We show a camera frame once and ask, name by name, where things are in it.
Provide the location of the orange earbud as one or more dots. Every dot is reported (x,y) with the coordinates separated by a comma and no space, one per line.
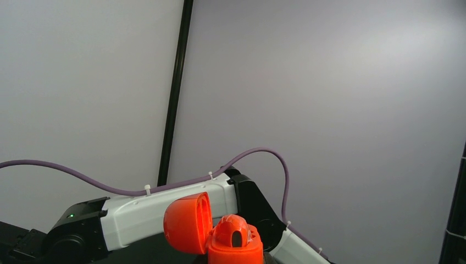
(232,231)

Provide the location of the black enclosure frame post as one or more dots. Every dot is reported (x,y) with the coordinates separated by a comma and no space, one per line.
(175,89)

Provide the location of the orange round case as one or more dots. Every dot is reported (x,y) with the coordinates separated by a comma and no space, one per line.
(188,227)

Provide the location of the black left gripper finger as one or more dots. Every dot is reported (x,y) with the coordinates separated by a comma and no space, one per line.
(268,259)

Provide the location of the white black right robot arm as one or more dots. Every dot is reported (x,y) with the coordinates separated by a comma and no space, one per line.
(90,231)

